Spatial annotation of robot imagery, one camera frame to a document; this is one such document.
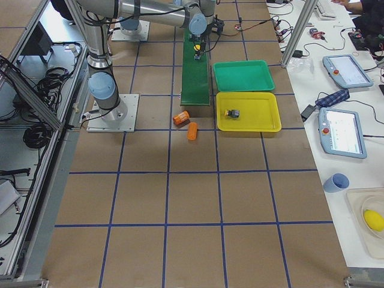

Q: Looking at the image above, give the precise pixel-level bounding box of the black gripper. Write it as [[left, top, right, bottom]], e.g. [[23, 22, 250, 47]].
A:
[[188, 32, 207, 53]]

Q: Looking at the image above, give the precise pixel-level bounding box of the orange cylinder marked 4680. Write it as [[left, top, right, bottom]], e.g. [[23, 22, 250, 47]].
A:
[[172, 110, 190, 125]]

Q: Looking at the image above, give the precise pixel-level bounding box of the yellow push button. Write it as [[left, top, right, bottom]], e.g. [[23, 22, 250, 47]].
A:
[[193, 44, 202, 60], [224, 109, 240, 118]]

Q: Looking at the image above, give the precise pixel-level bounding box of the plain orange cylinder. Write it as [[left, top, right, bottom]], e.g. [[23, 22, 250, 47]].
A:
[[187, 122, 198, 140]]

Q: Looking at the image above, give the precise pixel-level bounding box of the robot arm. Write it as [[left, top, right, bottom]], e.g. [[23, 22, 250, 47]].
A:
[[51, 1, 217, 133], [118, 17, 142, 36]]

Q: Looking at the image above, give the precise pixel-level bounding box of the green conveyor belt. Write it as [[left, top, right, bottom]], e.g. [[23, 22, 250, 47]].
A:
[[181, 29, 211, 106]]

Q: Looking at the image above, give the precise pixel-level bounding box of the green plastic tray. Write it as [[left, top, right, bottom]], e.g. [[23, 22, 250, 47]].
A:
[[213, 60, 275, 92]]

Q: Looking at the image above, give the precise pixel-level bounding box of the yellow plastic tray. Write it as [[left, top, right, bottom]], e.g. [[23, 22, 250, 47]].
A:
[[216, 92, 281, 133]]

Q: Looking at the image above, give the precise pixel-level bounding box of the far teach pendant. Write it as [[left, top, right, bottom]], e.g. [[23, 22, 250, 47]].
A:
[[322, 55, 373, 89]]

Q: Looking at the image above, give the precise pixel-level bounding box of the teach pendant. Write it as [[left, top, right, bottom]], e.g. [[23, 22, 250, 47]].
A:
[[322, 55, 373, 89], [318, 107, 367, 159]]

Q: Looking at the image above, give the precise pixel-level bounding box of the blue plaid pouch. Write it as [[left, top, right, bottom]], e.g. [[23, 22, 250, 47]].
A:
[[315, 89, 350, 108]]

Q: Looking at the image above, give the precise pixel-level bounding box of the near teach pendant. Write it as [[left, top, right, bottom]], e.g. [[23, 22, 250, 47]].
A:
[[318, 107, 367, 159]]

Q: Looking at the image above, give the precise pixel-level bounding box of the blue plastic cup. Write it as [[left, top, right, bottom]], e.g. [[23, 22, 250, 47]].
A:
[[323, 173, 350, 193]]

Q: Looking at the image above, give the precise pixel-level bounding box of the clear plastic bin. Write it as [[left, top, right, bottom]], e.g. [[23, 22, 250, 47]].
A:
[[346, 188, 383, 260]]

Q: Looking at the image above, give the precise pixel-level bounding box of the yellow lemon toy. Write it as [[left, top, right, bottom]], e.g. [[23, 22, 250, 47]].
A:
[[363, 209, 383, 232]]

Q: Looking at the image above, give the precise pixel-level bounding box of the red black power cable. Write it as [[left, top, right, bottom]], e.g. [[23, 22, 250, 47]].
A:
[[209, 16, 280, 37]]

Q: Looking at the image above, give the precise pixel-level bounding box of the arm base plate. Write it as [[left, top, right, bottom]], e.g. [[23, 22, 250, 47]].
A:
[[86, 94, 139, 133], [112, 19, 150, 42]]

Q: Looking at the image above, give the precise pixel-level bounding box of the aluminium frame post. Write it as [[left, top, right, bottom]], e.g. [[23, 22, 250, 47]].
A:
[[281, 0, 317, 68]]

